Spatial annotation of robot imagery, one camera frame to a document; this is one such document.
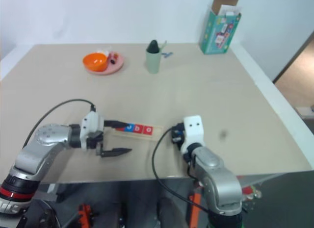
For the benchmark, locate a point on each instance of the red letter tile b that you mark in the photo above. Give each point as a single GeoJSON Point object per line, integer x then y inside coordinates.
{"type": "Point", "coordinates": [139, 129]}

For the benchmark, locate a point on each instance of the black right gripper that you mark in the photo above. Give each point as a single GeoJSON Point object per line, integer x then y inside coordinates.
{"type": "Point", "coordinates": [174, 137]}

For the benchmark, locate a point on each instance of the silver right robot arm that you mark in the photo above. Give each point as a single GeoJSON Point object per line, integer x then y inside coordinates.
{"type": "Point", "coordinates": [216, 179]}

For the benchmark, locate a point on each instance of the red letter tile o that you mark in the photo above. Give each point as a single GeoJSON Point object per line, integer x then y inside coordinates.
{"type": "Point", "coordinates": [148, 130]}

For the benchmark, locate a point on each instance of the dark green toy vegetable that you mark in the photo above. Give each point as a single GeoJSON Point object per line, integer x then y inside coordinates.
{"type": "Point", "coordinates": [153, 46]}

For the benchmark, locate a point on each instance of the red letter tile r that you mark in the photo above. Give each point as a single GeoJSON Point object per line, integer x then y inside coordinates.
{"type": "Point", "coordinates": [120, 129]}

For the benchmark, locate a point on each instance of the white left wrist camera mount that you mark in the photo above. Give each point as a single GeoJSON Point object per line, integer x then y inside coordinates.
{"type": "Point", "coordinates": [92, 122]}

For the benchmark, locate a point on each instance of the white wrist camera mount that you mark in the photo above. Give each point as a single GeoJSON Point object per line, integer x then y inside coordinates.
{"type": "Point", "coordinates": [193, 130]}
{"type": "Point", "coordinates": [92, 122]}

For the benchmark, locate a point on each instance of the small orange black tool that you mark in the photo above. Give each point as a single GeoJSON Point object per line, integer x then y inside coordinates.
{"type": "Point", "coordinates": [86, 215]}

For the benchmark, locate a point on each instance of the white crumpled item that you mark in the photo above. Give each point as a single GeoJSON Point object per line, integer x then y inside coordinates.
{"type": "Point", "coordinates": [103, 51]}

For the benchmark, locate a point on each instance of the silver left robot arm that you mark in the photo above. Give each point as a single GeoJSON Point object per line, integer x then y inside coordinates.
{"type": "Point", "coordinates": [44, 139]}

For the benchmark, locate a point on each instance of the pink plate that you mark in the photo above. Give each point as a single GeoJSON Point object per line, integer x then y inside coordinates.
{"type": "Point", "coordinates": [116, 66]}

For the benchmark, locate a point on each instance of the light green utensil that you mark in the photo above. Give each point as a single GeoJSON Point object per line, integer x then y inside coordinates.
{"type": "Point", "coordinates": [163, 44]}

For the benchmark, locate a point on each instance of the pale green cup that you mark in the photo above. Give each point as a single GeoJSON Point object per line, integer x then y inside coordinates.
{"type": "Point", "coordinates": [153, 62]}

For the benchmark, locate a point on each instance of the wooden letter tray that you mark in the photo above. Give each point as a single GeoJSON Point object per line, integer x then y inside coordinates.
{"type": "Point", "coordinates": [137, 137]}

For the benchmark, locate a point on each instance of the grey box by doorway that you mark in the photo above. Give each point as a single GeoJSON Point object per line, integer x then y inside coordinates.
{"type": "Point", "coordinates": [305, 112]}

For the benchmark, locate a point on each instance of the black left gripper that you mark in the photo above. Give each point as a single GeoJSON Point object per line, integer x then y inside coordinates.
{"type": "Point", "coordinates": [94, 139]}

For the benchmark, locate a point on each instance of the orange plastic bowl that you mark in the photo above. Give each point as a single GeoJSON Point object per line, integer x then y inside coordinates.
{"type": "Point", "coordinates": [95, 62]}

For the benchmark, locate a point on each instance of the small dark purple toy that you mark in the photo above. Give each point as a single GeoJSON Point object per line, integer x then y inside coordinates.
{"type": "Point", "coordinates": [112, 61]}

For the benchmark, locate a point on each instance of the small blue item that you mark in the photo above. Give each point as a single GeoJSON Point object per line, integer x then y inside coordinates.
{"type": "Point", "coordinates": [167, 54]}

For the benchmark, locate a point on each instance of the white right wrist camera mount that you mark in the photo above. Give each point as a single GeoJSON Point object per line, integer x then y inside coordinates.
{"type": "Point", "coordinates": [193, 130]}

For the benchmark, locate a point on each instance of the clear bag of toys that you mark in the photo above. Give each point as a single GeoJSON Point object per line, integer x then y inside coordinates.
{"type": "Point", "coordinates": [250, 191]}

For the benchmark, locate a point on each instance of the green cardboard toy box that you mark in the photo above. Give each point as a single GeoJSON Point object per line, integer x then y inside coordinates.
{"type": "Point", "coordinates": [211, 39]}

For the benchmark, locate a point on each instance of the tall orange black tool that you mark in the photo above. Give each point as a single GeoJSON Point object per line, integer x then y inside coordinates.
{"type": "Point", "coordinates": [195, 210]}

